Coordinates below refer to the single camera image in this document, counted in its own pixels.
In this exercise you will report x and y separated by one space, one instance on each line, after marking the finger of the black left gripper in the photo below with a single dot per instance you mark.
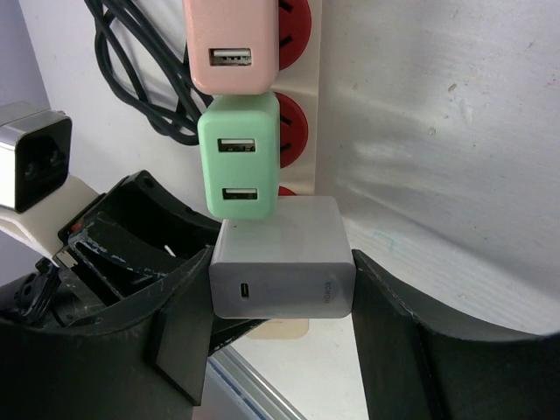
226 331

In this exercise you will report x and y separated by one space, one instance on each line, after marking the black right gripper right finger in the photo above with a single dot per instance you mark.
422 359

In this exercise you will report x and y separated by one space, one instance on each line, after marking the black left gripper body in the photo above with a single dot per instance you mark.
98 249

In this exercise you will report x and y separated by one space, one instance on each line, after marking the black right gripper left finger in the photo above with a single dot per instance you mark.
142 358

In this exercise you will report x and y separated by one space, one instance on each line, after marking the white charger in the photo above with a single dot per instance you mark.
297 264

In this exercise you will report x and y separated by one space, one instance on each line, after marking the green plug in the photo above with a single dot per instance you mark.
239 142

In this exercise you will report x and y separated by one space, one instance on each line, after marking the beige power strip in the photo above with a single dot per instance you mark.
297 89

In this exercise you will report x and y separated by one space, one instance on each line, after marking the pink charger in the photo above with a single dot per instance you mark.
233 46

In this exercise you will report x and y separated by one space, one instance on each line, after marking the aluminium front rail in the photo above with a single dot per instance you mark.
233 389

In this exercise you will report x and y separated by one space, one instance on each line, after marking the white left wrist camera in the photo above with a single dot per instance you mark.
39 195

